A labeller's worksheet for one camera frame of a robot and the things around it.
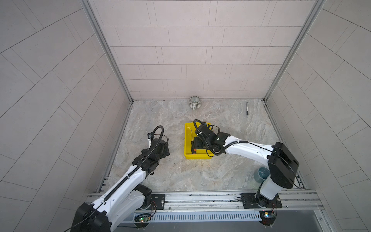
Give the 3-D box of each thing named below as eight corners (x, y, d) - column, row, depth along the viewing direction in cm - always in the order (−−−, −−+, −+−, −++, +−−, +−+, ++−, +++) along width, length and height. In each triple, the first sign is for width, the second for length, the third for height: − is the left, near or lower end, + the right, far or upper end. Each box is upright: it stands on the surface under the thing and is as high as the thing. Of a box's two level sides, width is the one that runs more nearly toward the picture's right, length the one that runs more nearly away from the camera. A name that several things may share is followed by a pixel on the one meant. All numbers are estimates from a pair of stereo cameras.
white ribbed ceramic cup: (193, 112, 110) (193, 106, 105) (186, 106, 114) (186, 100, 109) (203, 106, 114) (203, 100, 109) (195, 100, 118) (195, 94, 113)
